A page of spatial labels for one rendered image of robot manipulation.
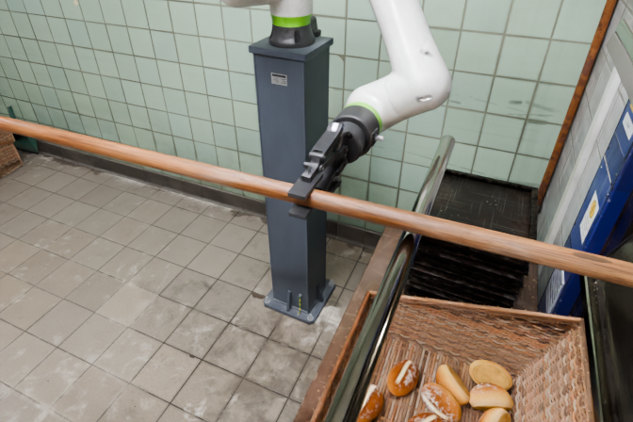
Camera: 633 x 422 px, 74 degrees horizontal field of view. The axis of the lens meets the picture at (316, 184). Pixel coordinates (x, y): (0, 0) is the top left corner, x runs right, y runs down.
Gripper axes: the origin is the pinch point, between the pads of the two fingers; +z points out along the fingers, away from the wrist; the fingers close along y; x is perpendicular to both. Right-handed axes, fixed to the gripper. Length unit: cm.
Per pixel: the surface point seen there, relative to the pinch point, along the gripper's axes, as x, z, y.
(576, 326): -51, -25, 36
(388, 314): -18.0, 15.6, 2.2
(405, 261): -17.8, 6.2, 2.1
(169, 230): 128, -88, 120
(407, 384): -21, -10, 56
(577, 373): -51, -13, 37
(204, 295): 81, -56, 120
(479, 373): -36, -20, 56
